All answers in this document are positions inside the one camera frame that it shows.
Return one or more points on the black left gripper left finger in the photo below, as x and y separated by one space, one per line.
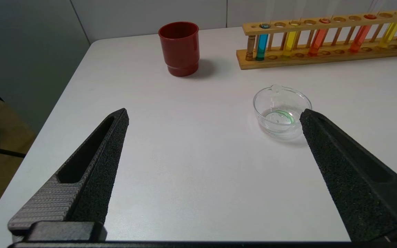
95 179

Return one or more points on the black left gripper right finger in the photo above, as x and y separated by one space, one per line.
353 179

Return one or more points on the glass test tube yellow pigment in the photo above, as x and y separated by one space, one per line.
290 41
390 33

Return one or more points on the glass test tube blue pigment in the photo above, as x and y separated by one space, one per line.
262 44

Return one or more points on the clear glass beaker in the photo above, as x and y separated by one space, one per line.
276 110

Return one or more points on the wooden test tube rack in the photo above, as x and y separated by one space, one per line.
322 58

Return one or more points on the glass test tube orange pigment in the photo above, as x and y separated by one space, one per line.
317 40
360 37

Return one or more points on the red plastic cup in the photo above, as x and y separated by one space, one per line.
179 48

